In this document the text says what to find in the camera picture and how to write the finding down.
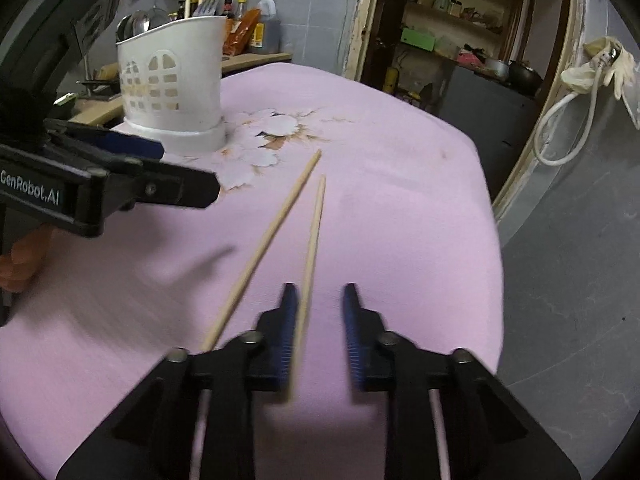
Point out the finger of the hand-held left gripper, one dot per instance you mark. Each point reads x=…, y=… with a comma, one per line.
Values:
x=175, y=185
x=132, y=145

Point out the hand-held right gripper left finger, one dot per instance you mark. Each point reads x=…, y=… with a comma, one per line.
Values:
x=287, y=340

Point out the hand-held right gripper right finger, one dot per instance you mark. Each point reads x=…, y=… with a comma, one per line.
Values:
x=357, y=345

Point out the large metal spoon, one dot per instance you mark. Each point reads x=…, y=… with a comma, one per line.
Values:
x=141, y=22

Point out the white plastic utensil basket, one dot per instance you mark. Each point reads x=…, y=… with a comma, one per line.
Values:
x=195, y=60

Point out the metal fork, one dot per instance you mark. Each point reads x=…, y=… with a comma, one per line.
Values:
x=207, y=6

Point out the person's left hand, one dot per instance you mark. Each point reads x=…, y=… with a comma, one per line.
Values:
x=25, y=260

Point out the pink floral tablecloth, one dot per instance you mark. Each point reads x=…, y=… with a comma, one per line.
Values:
x=390, y=210

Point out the orange snack packet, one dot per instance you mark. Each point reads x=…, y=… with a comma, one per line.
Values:
x=240, y=35

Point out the large oil bottle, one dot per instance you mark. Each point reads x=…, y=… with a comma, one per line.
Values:
x=266, y=25

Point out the yellow canister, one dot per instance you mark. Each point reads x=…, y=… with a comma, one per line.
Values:
x=393, y=80

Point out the black cabinet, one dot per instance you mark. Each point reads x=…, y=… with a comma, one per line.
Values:
x=480, y=125

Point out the green box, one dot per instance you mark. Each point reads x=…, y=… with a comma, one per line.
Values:
x=417, y=39

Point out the red cloth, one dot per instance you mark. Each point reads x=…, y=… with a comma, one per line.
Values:
x=470, y=58

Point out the metal pot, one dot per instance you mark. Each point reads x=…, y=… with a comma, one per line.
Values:
x=496, y=69

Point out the black wok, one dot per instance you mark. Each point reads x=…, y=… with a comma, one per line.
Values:
x=525, y=77

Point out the dark wooden shelf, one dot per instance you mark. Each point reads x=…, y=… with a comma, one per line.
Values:
x=475, y=25

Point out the wooden door frame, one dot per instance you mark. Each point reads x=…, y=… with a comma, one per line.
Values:
x=515, y=175

